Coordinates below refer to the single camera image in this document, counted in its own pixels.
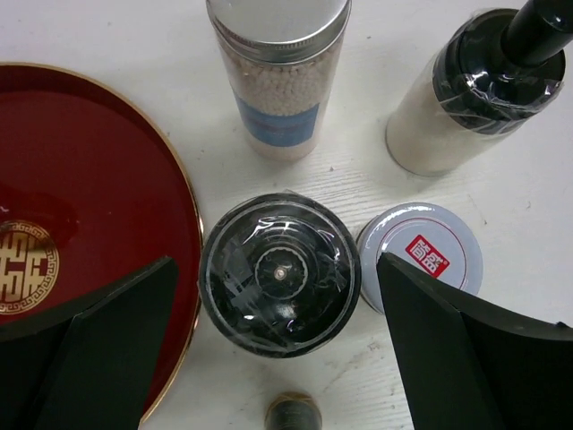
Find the black top grinder bottle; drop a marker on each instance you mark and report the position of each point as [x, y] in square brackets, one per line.
[280, 275]

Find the black pump white bottle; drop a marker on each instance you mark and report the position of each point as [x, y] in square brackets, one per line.
[501, 68]

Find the silver lid tall jar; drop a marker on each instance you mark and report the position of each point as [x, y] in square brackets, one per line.
[281, 59]

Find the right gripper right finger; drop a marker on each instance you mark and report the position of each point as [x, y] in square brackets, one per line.
[466, 363]

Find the red round tray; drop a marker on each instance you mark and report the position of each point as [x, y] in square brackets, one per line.
[91, 191]

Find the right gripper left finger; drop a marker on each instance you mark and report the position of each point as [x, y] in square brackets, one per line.
[89, 362]

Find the small dark bottle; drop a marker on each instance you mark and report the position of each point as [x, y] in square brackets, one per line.
[293, 410]

